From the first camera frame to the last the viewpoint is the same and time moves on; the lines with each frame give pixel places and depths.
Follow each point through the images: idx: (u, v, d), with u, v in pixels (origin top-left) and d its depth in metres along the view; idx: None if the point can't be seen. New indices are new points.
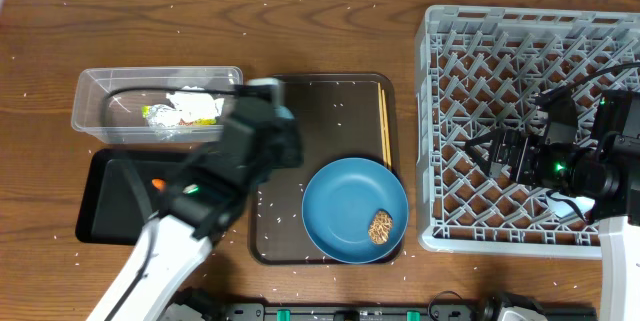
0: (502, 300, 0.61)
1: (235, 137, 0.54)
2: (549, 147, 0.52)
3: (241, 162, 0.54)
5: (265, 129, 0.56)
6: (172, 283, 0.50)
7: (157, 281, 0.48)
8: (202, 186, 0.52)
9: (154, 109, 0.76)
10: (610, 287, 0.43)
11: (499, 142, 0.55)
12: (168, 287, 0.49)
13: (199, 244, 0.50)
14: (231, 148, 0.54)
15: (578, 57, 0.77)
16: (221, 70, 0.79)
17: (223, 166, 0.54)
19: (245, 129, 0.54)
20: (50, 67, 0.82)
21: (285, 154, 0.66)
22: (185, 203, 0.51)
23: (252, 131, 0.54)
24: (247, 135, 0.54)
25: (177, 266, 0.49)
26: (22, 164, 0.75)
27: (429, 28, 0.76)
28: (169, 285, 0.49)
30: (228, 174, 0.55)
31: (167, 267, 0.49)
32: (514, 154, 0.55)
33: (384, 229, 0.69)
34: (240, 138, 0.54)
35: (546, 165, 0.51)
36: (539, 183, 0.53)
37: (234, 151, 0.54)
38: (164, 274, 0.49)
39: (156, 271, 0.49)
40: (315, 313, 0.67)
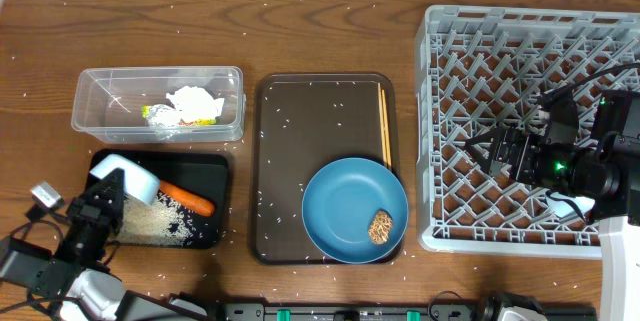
0: (502, 300, 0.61)
1: (17, 270, 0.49)
2: (549, 147, 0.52)
3: (47, 266, 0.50)
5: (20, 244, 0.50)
6: (107, 286, 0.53)
7: (91, 294, 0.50)
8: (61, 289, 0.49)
9: (154, 109, 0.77)
10: (611, 285, 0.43)
11: (500, 140, 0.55)
12: (104, 284, 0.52)
13: (87, 271, 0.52)
14: (30, 274, 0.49)
15: (578, 57, 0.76)
16: (221, 70, 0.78)
17: (45, 280, 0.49)
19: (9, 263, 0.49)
20: (51, 68, 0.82)
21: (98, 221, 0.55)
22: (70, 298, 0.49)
23: (14, 250, 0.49)
24: (17, 254, 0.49)
25: (84, 279, 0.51)
26: (24, 165, 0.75)
27: (429, 28, 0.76)
28: (102, 284, 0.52)
30: (62, 272, 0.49)
31: (84, 283, 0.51)
32: (515, 154, 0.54)
33: (384, 229, 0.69)
34: (22, 265, 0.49)
35: (546, 165, 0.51)
36: (539, 183, 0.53)
37: (35, 267, 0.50)
38: (86, 287, 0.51)
39: (87, 291, 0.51)
40: (315, 313, 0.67)
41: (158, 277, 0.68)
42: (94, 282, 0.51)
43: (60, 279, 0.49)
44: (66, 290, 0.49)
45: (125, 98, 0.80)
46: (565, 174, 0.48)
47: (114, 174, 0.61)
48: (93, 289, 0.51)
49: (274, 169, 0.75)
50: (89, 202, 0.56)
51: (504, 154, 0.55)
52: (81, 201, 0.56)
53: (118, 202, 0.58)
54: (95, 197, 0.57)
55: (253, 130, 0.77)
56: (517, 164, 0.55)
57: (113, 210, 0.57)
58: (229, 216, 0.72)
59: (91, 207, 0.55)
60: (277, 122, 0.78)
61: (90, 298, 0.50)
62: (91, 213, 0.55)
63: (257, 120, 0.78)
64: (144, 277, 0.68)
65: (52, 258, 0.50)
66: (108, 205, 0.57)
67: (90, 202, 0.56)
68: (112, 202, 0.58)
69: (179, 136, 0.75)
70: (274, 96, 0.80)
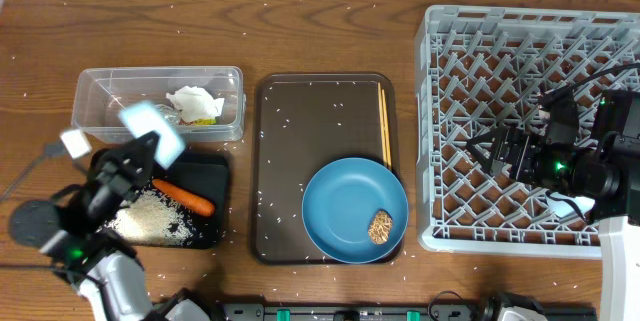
0: (502, 300, 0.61)
1: (55, 246, 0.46)
2: (550, 146, 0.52)
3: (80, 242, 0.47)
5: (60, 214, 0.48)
6: (134, 281, 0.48)
7: (113, 290, 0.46)
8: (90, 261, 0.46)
9: (154, 109, 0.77)
10: (611, 287, 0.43)
11: (502, 140, 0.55)
12: (130, 278, 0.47)
13: (115, 254, 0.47)
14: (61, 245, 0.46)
15: (578, 57, 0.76)
16: (221, 70, 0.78)
17: (77, 253, 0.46)
19: (43, 231, 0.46)
20: (51, 67, 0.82)
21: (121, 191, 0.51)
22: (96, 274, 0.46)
23: (63, 230, 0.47)
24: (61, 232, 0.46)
25: (112, 265, 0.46)
26: (24, 165, 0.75)
27: (429, 28, 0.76)
28: (128, 276, 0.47)
30: (96, 251, 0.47)
31: (111, 270, 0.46)
32: (516, 153, 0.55)
33: (384, 229, 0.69)
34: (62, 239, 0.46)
35: (546, 165, 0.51)
36: (539, 182, 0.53)
37: (71, 243, 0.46)
38: (114, 279, 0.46)
39: (111, 279, 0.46)
40: (315, 313, 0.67)
41: (158, 277, 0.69)
42: (120, 273, 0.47)
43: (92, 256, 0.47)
44: (93, 265, 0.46)
45: (126, 98, 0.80)
46: (565, 173, 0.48)
47: (149, 138, 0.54)
48: (118, 281, 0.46)
49: (274, 169, 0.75)
50: (117, 168, 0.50)
51: (504, 153, 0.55)
52: (111, 170, 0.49)
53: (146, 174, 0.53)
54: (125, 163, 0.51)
55: (253, 130, 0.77)
56: (517, 163, 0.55)
57: (139, 182, 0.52)
58: (229, 216, 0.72)
59: (121, 180, 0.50)
60: (277, 122, 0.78)
61: (113, 290, 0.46)
62: (119, 188, 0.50)
63: (257, 120, 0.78)
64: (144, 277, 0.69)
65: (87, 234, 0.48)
66: (136, 177, 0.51)
67: (118, 169, 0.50)
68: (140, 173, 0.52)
69: None
70: (274, 96, 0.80)
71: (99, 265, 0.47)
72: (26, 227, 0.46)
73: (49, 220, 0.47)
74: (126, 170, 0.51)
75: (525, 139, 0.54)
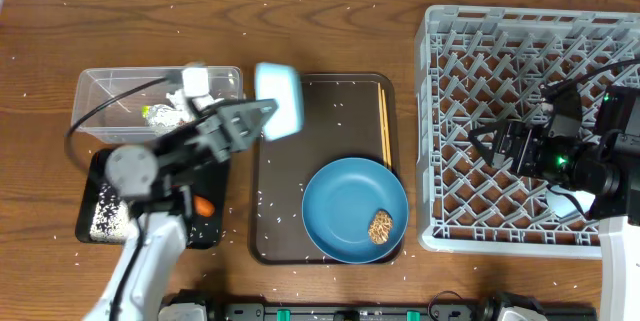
0: (502, 299, 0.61)
1: (132, 190, 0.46)
2: (553, 140, 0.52)
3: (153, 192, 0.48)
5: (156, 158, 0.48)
6: (162, 261, 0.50)
7: (144, 254, 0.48)
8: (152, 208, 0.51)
9: (154, 109, 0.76)
10: (611, 284, 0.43)
11: (504, 133, 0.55)
12: (162, 258, 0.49)
13: (171, 221, 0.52)
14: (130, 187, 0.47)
15: (578, 57, 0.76)
16: (221, 70, 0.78)
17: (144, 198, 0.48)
19: (139, 186, 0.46)
20: (51, 68, 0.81)
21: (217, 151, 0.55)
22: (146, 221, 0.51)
23: (149, 190, 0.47)
24: (144, 193, 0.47)
25: (162, 230, 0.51)
26: (24, 165, 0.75)
27: (429, 27, 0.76)
28: (163, 254, 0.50)
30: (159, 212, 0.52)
31: (158, 234, 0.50)
32: (518, 146, 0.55)
33: (384, 229, 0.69)
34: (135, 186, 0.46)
35: (548, 160, 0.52)
36: (540, 175, 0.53)
37: (142, 194, 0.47)
38: (153, 246, 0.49)
39: (152, 243, 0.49)
40: (315, 313, 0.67)
41: None
42: (159, 245, 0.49)
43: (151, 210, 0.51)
44: (148, 217, 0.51)
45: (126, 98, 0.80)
46: (567, 167, 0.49)
47: (268, 104, 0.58)
48: (155, 249, 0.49)
49: (274, 169, 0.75)
50: (223, 127, 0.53)
51: (506, 145, 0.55)
52: (215, 126, 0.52)
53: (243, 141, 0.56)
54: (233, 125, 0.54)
55: None
56: (518, 156, 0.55)
57: (235, 146, 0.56)
58: (229, 216, 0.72)
59: (218, 136, 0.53)
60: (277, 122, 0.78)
61: (145, 255, 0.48)
62: (216, 142, 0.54)
63: None
64: None
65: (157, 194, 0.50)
66: (235, 142, 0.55)
67: (224, 129, 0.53)
68: (241, 138, 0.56)
69: None
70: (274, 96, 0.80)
71: (152, 222, 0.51)
72: (121, 170, 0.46)
73: (146, 178, 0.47)
74: (226, 129, 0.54)
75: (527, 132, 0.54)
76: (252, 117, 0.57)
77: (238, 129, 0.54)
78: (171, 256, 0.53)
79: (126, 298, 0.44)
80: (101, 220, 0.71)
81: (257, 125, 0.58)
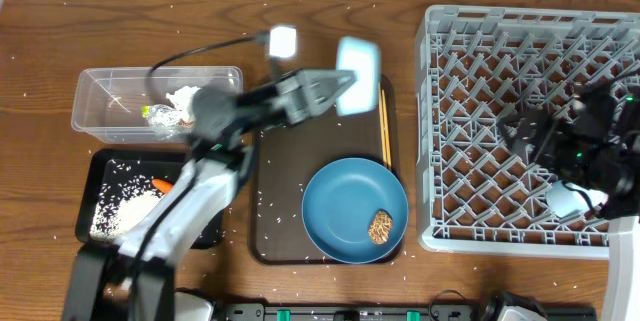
0: (504, 298, 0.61)
1: (206, 128, 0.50)
2: (578, 134, 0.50)
3: (219, 136, 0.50)
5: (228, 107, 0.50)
6: (203, 209, 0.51)
7: (189, 199, 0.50)
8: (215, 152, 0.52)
9: (154, 109, 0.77)
10: (616, 282, 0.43)
11: (529, 121, 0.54)
12: (203, 206, 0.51)
13: (226, 177, 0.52)
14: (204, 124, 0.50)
15: (578, 57, 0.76)
16: (221, 69, 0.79)
17: (208, 138, 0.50)
19: (211, 128, 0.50)
20: (51, 67, 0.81)
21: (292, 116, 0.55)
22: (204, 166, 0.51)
23: (218, 135, 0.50)
24: (214, 135, 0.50)
25: (215, 180, 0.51)
26: (23, 166, 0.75)
27: (429, 28, 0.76)
28: (206, 203, 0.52)
30: (216, 164, 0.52)
31: (209, 183, 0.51)
32: (540, 136, 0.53)
33: (384, 229, 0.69)
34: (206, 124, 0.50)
35: (569, 153, 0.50)
36: (557, 169, 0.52)
37: (213, 135, 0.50)
38: (200, 192, 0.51)
39: (200, 190, 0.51)
40: (315, 313, 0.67)
41: None
42: (206, 194, 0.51)
43: (214, 159, 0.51)
44: (206, 162, 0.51)
45: (125, 98, 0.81)
46: (584, 161, 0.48)
47: (347, 76, 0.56)
48: (201, 196, 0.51)
49: (274, 169, 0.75)
50: (301, 93, 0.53)
51: (528, 133, 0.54)
52: (293, 87, 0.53)
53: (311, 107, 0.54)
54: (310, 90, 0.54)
55: None
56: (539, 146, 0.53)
57: (304, 113, 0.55)
58: (229, 216, 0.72)
59: (297, 97, 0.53)
60: None
61: (189, 199, 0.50)
62: (292, 106, 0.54)
63: None
64: None
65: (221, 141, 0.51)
66: (305, 109, 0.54)
67: (301, 94, 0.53)
68: (312, 106, 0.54)
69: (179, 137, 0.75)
70: None
71: (207, 169, 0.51)
72: (204, 107, 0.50)
73: (217, 122, 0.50)
74: (304, 90, 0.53)
75: (551, 124, 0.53)
76: (330, 85, 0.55)
77: (314, 95, 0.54)
78: (213, 207, 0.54)
79: (162, 230, 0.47)
80: (101, 220, 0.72)
81: (334, 95, 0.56)
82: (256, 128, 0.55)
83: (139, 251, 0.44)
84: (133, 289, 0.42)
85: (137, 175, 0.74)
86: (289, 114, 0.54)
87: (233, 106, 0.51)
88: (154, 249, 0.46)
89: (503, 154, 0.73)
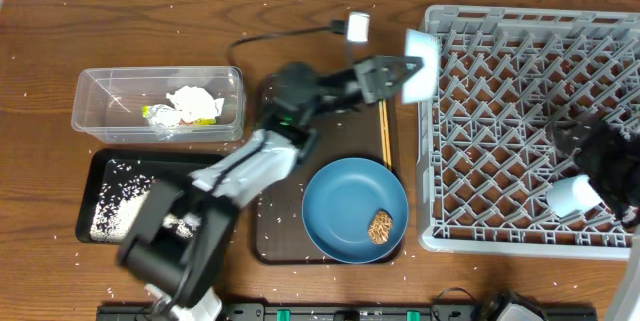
0: (508, 296, 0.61)
1: (285, 97, 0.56)
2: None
3: (294, 109, 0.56)
5: (302, 85, 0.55)
6: (261, 174, 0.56)
7: (257, 159, 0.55)
8: (287, 124, 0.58)
9: (154, 109, 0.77)
10: (628, 284, 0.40)
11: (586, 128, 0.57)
12: (263, 171, 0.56)
13: (291, 150, 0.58)
14: (286, 97, 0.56)
15: (578, 57, 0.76)
16: (221, 70, 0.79)
17: (285, 108, 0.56)
19: (292, 102, 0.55)
20: (51, 68, 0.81)
21: (367, 96, 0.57)
22: (275, 136, 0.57)
23: (293, 109, 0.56)
24: (291, 109, 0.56)
25: (282, 148, 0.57)
26: (23, 165, 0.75)
27: (429, 27, 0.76)
28: (263, 170, 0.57)
30: (284, 138, 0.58)
31: (276, 149, 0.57)
32: (592, 142, 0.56)
33: (384, 229, 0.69)
34: (285, 96, 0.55)
35: (612, 163, 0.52)
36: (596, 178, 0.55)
37: (289, 107, 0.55)
38: (267, 154, 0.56)
39: (267, 154, 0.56)
40: (315, 313, 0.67)
41: None
42: (269, 159, 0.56)
43: (282, 133, 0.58)
44: (271, 133, 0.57)
45: (125, 98, 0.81)
46: (623, 172, 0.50)
47: (411, 60, 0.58)
48: (267, 160, 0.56)
49: None
50: (375, 71, 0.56)
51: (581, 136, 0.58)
52: (368, 67, 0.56)
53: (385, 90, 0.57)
54: (384, 69, 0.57)
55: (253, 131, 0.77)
56: (586, 151, 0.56)
57: (379, 94, 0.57)
58: None
59: (370, 79, 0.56)
60: None
61: (256, 159, 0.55)
62: (366, 85, 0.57)
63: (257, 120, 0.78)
64: None
65: (296, 112, 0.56)
66: (380, 89, 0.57)
67: (376, 73, 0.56)
68: (387, 86, 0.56)
69: (180, 136, 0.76)
70: None
71: (275, 138, 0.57)
72: (291, 82, 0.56)
73: (301, 97, 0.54)
74: (378, 74, 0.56)
75: (607, 133, 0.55)
76: (399, 69, 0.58)
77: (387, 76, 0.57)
78: (267, 176, 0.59)
79: (231, 178, 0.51)
80: (101, 220, 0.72)
81: (401, 80, 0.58)
82: (330, 109, 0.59)
83: (212, 188, 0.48)
84: (203, 222, 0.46)
85: (137, 175, 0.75)
86: (365, 92, 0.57)
87: (316, 85, 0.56)
88: (223, 192, 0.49)
89: (503, 154, 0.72)
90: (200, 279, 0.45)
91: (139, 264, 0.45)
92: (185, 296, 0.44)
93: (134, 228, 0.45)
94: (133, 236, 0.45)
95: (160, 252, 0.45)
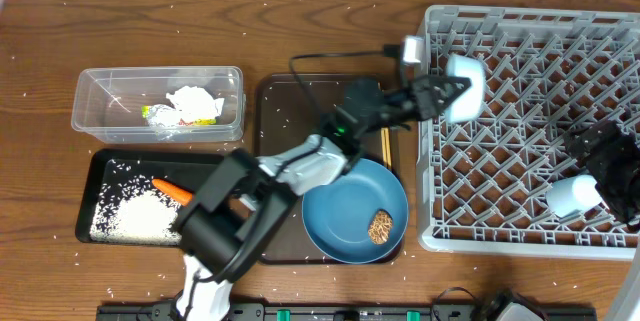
0: (509, 295, 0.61)
1: (349, 104, 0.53)
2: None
3: (355, 119, 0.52)
5: (370, 100, 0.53)
6: (313, 178, 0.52)
7: (313, 159, 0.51)
8: (342, 134, 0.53)
9: (154, 109, 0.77)
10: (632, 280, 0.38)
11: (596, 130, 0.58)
12: (315, 179, 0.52)
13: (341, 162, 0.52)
14: (350, 105, 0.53)
15: (579, 57, 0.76)
16: (221, 70, 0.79)
17: (347, 115, 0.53)
19: (356, 112, 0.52)
20: (51, 68, 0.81)
21: (421, 112, 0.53)
22: (329, 142, 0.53)
23: (354, 119, 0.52)
24: (351, 119, 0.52)
25: (335, 157, 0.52)
26: (23, 166, 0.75)
27: (429, 27, 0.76)
28: (315, 176, 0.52)
30: (338, 148, 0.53)
31: (330, 157, 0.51)
32: (601, 146, 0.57)
33: (384, 229, 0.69)
34: (349, 105, 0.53)
35: (622, 168, 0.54)
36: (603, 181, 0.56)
37: (352, 116, 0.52)
38: (323, 158, 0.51)
39: (326, 156, 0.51)
40: (315, 313, 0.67)
41: (158, 277, 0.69)
42: (327, 163, 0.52)
43: (337, 141, 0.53)
44: (326, 139, 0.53)
45: (125, 98, 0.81)
46: (632, 176, 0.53)
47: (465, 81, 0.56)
48: (321, 165, 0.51)
49: None
50: (431, 89, 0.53)
51: (592, 139, 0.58)
52: (427, 84, 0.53)
53: (440, 108, 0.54)
54: (437, 88, 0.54)
55: (253, 130, 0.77)
56: (594, 155, 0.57)
57: (430, 113, 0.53)
58: None
59: (426, 97, 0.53)
60: (277, 122, 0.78)
61: (310, 160, 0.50)
62: (422, 102, 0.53)
63: (257, 120, 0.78)
64: (144, 277, 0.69)
65: (352, 126, 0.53)
66: (432, 108, 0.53)
67: (431, 90, 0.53)
68: (439, 105, 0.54)
69: (180, 136, 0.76)
70: (274, 96, 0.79)
71: (329, 145, 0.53)
72: (359, 92, 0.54)
73: (363, 109, 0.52)
74: (434, 93, 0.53)
75: (618, 139, 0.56)
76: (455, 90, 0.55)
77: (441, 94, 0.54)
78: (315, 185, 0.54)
79: (291, 170, 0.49)
80: (101, 220, 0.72)
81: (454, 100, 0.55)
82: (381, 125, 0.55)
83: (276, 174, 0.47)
84: (263, 204, 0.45)
85: (137, 175, 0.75)
86: (418, 108, 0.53)
87: (379, 100, 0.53)
88: (283, 182, 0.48)
89: (503, 154, 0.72)
90: (249, 260, 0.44)
91: (191, 231, 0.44)
92: (232, 272, 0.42)
93: (196, 196, 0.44)
94: (193, 201, 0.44)
95: (216, 222, 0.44)
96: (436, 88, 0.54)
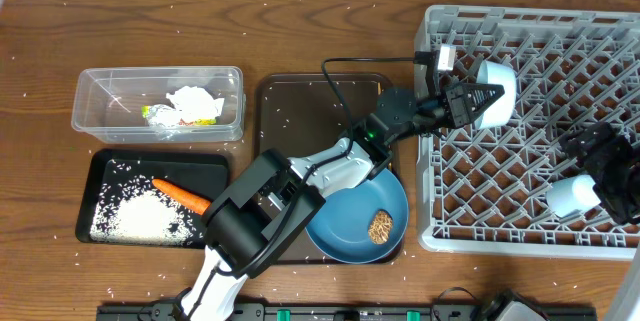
0: (510, 295, 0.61)
1: (381, 111, 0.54)
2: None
3: (386, 127, 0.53)
5: (403, 110, 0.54)
6: (340, 181, 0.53)
7: (341, 162, 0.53)
8: (373, 140, 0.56)
9: (154, 109, 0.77)
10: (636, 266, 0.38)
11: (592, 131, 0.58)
12: (341, 181, 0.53)
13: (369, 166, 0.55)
14: (382, 113, 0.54)
15: (579, 57, 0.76)
16: (221, 70, 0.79)
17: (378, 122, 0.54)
19: (388, 120, 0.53)
20: (51, 68, 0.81)
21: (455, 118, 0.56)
22: (358, 146, 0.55)
23: (386, 127, 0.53)
24: (383, 127, 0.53)
25: (363, 160, 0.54)
26: (23, 166, 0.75)
27: (429, 27, 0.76)
28: (342, 180, 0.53)
30: (366, 152, 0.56)
31: (357, 161, 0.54)
32: (598, 146, 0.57)
33: (384, 229, 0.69)
34: (382, 113, 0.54)
35: (620, 167, 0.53)
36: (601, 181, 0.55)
37: (384, 124, 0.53)
38: (349, 162, 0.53)
39: (351, 161, 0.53)
40: (315, 313, 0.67)
41: (158, 277, 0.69)
42: (353, 167, 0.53)
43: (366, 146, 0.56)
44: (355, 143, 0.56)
45: (125, 98, 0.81)
46: (629, 173, 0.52)
47: (494, 88, 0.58)
48: (349, 168, 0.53)
49: None
50: (464, 95, 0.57)
51: (589, 140, 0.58)
52: (459, 92, 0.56)
53: (472, 115, 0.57)
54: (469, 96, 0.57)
55: (253, 130, 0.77)
56: (592, 155, 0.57)
57: (464, 118, 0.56)
58: None
59: (457, 104, 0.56)
60: (277, 122, 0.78)
61: (339, 164, 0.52)
62: (455, 107, 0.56)
63: (257, 120, 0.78)
64: (144, 277, 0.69)
65: (383, 132, 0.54)
66: (465, 114, 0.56)
67: (465, 97, 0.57)
68: (470, 112, 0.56)
69: (180, 136, 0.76)
70: (274, 96, 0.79)
71: (357, 149, 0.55)
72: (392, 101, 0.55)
73: (397, 118, 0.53)
74: (467, 99, 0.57)
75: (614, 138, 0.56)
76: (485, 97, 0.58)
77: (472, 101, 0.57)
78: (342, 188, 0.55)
79: (320, 172, 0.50)
80: (101, 220, 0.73)
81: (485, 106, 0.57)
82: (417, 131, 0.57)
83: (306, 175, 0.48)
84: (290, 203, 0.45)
85: (137, 175, 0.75)
86: (453, 114, 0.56)
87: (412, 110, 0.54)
88: (312, 183, 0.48)
89: (503, 154, 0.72)
90: (272, 257, 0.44)
91: (220, 226, 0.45)
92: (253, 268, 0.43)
93: (227, 191, 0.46)
94: (224, 198, 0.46)
95: (244, 219, 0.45)
96: (469, 95, 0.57)
